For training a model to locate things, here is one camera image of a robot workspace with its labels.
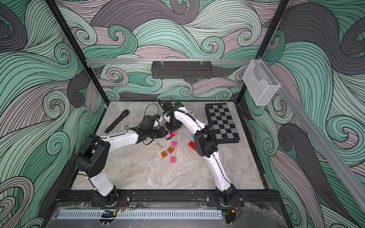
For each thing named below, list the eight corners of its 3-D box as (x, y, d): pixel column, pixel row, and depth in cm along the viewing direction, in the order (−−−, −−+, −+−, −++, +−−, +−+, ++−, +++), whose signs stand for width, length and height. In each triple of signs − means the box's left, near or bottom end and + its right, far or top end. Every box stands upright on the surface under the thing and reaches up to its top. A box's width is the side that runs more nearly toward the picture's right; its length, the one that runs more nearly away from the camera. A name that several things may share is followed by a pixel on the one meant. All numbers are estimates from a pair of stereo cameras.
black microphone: (104, 132, 103) (102, 130, 100) (127, 112, 116) (125, 109, 113) (108, 135, 102) (106, 132, 99) (130, 113, 115) (129, 110, 112)
